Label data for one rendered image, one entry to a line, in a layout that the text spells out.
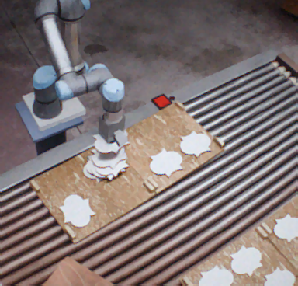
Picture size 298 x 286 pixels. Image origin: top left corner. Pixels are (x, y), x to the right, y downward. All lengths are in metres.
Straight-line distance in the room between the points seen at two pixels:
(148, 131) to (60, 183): 0.49
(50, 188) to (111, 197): 0.26
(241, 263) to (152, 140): 0.71
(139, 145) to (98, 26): 2.33
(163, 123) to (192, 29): 2.26
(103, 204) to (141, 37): 2.48
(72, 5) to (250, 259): 1.25
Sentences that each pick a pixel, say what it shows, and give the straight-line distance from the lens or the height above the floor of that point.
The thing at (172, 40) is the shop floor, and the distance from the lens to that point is 4.23.
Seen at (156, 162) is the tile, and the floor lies 0.95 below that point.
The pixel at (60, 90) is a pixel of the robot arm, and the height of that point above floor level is 1.37.
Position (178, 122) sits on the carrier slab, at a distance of 2.25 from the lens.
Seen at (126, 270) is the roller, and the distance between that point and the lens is 1.83.
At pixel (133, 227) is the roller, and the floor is 0.92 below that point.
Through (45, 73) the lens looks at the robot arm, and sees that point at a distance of 2.18.
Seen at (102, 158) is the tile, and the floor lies 1.00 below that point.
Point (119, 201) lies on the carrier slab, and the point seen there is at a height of 0.94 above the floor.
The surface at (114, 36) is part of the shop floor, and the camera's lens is 4.21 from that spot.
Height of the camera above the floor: 2.59
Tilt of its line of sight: 50 degrees down
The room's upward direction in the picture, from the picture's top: 8 degrees clockwise
